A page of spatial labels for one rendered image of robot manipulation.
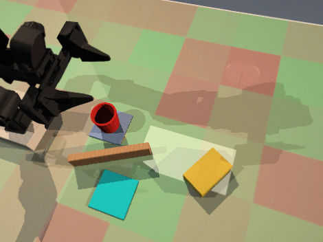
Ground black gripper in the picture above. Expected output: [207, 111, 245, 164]
[10, 21, 111, 125]

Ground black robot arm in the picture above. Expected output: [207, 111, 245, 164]
[0, 21, 54, 134]

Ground yellow flat box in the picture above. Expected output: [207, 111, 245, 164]
[183, 147, 232, 197]

